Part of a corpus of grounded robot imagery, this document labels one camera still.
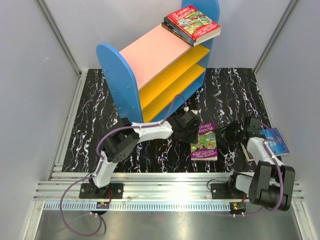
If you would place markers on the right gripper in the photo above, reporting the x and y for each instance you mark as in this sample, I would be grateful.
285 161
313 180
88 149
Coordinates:
227 130

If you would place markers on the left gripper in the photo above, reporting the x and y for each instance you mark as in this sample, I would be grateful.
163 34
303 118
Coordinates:
193 138

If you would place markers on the purple 117-Storey Treehouse book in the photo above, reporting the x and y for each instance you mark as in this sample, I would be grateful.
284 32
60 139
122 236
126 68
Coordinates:
206 147

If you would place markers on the black blue Treehouse book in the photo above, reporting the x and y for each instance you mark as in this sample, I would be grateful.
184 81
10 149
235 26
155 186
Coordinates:
171 30

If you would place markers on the red 13-Storey Treehouse book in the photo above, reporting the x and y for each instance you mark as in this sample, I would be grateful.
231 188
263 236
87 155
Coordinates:
195 24

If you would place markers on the Nineteen Eighty-Four book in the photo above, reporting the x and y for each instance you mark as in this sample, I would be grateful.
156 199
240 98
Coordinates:
173 26

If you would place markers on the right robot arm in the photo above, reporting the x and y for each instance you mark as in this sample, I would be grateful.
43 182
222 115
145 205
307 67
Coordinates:
271 186

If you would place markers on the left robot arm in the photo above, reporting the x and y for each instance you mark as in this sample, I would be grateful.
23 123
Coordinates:
119 143

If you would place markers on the black marble pattern mat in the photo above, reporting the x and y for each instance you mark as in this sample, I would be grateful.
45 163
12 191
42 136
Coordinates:
227 95

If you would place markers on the blue Jane Eyre book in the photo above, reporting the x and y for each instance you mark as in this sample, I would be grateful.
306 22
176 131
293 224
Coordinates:
277 142

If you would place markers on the blue pink yellow bookshelf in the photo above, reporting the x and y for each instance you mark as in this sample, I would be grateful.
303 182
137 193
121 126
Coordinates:
153 76

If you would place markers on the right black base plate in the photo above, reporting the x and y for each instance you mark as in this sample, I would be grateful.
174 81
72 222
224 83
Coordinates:
223 191

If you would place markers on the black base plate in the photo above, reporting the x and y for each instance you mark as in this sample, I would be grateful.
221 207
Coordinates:
223 191
113 190

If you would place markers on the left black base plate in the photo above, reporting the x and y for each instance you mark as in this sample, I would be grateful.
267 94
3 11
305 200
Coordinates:
113 190

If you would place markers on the aluminium mounting rail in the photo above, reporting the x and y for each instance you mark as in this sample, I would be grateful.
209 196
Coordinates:
138 187

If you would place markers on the white slotted cable duct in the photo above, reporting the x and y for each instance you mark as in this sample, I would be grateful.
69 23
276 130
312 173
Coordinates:
211 206

